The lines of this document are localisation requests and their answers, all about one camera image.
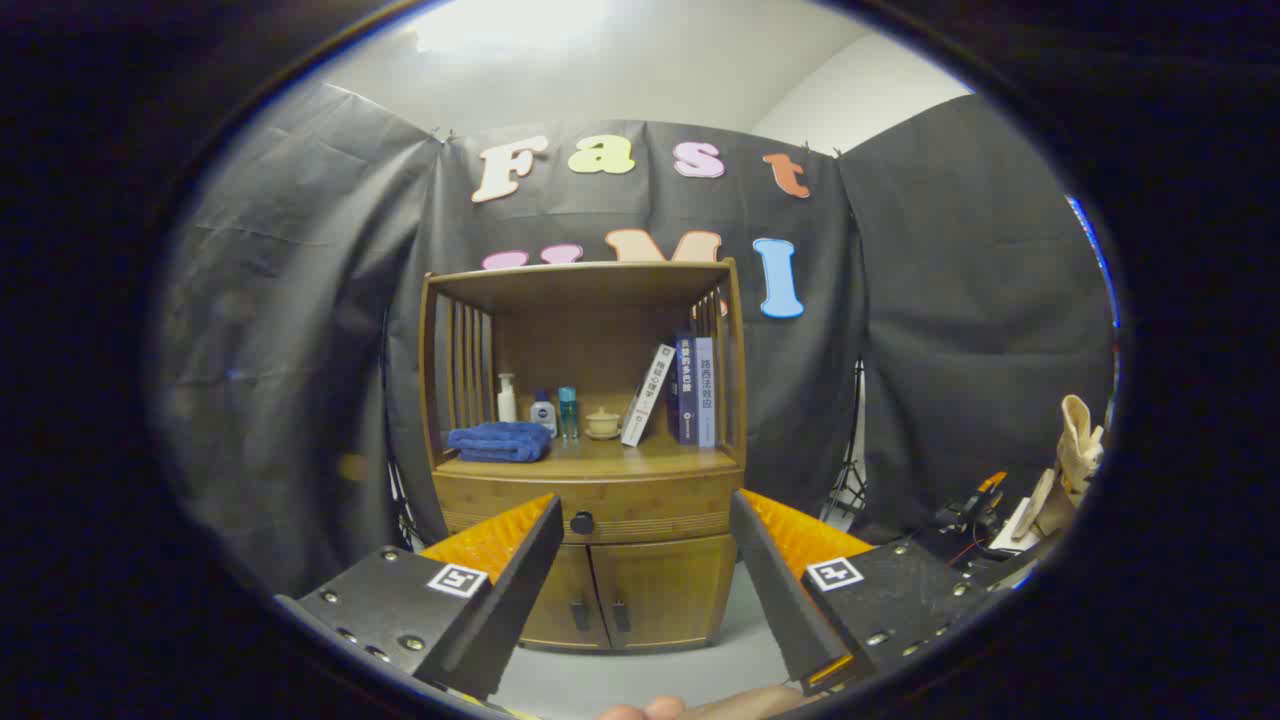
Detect dark blue book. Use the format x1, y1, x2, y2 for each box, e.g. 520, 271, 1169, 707
668, 335, 699, 446

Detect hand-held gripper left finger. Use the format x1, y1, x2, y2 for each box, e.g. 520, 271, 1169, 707
275, 492, 566, 701

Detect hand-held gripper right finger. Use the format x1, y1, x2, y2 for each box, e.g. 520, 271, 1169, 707
730, 488, 1011, 696

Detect black orange tool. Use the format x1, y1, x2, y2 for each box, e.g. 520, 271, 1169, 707
935, 470, 1011, 546

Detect wooden bamboo cabinet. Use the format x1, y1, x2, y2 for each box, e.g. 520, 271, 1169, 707
418, 258, 748, 653

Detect pale blue book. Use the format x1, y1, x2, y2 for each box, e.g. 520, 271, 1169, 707
695, 337, 717, 448

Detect beige gloves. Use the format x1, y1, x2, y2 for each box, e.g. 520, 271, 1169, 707
1010, 395, 1106, 541

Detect blue folded towel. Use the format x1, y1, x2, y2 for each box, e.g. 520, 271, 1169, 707
447, 421, 553, 464

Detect wooden countertop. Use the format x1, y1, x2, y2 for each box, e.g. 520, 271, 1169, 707
435, 440, 743, 479

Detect white book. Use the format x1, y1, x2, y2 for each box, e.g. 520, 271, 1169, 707
620, 344, 677, 448

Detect light stand tripod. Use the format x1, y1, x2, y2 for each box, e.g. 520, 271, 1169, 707
820, 360, 869, 526

